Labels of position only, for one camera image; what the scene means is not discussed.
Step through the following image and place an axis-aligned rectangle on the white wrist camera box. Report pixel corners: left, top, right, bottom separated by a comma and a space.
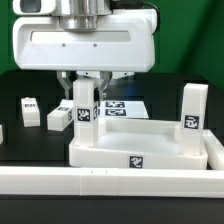
12, 0, 56, 15

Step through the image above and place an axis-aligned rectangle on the white desk tabletop tray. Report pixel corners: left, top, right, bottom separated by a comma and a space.
69, 118, 208, 170

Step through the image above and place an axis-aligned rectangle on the fiducial marker sheet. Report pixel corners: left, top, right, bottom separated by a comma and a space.
99, 100, 149, 119

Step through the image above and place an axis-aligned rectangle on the white fixture wall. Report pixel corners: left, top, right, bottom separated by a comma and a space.
0, 129, 224, 199

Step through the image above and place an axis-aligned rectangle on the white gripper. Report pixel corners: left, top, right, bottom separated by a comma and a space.
13, 9, 157, 101

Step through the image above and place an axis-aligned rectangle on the white block left edge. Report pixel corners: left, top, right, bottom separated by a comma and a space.
0, 125, 3, 145

